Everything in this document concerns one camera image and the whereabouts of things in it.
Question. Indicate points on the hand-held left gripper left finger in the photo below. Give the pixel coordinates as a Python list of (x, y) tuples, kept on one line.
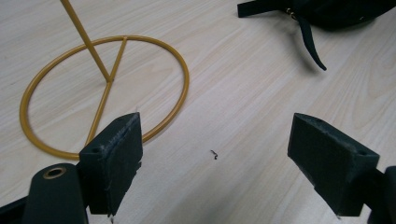
[(112, 168)]

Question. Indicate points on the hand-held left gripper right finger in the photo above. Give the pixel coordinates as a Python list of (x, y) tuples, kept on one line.
[(333, 168)]

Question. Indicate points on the small dark thread scrap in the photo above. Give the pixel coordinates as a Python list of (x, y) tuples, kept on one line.
[(214, 154)]

